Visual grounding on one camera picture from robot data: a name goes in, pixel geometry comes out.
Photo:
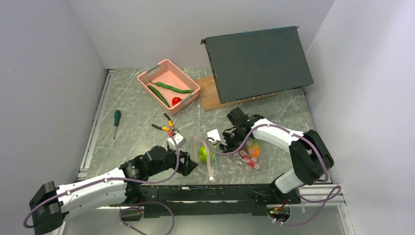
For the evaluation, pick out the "pink plastic basket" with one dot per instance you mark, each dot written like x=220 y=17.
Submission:
x=168 y=73

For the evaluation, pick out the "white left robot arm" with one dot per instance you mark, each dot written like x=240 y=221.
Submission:
x=52 y=205

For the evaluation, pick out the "aluminium side rail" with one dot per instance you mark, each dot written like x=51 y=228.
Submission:
x=99 y=113

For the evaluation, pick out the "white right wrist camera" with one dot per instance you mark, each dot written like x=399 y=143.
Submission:
x=214 y=138

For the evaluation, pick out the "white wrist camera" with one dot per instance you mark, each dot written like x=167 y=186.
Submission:
x=214 y=138
x=175 y=139

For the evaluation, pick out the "fake red chili pepper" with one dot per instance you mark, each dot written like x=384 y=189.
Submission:
x=249 y=161

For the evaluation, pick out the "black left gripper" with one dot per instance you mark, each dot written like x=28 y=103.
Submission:
x=185 y=169

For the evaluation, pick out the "fake green bean pod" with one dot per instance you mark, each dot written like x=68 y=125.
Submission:
x=169 y=87

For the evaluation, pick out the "fake orange green mango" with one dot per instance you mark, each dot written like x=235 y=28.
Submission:
x=253 y=149

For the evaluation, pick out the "fake red tomato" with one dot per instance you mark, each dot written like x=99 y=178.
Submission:
x=176 y=100

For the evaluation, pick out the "orange handled pliers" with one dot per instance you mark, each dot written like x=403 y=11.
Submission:
x=170 y=128

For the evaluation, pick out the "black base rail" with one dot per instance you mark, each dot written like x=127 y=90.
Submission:
x=253 y=199

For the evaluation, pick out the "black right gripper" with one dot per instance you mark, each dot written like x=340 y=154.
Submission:
x=225 y=147

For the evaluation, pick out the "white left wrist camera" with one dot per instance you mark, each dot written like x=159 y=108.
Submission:
x=175 y=139

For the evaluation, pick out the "fake green cucumber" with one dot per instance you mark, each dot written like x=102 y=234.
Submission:
x=158 y=95

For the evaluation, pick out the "brown wooden board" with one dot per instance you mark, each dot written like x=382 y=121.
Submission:
x=209 y=97

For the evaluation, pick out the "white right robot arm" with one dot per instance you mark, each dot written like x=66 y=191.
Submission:
x=310 y=157

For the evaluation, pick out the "green handled screwdriver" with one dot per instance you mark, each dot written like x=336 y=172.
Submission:
x=117 y=117

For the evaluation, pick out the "dark grey metal chassis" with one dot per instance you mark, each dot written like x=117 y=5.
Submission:
x=255 y=63

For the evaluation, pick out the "fake green lime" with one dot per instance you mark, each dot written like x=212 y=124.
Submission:
x=202 y=153

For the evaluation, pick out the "clear zip top bag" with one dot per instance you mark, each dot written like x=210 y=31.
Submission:
x=223 y=169

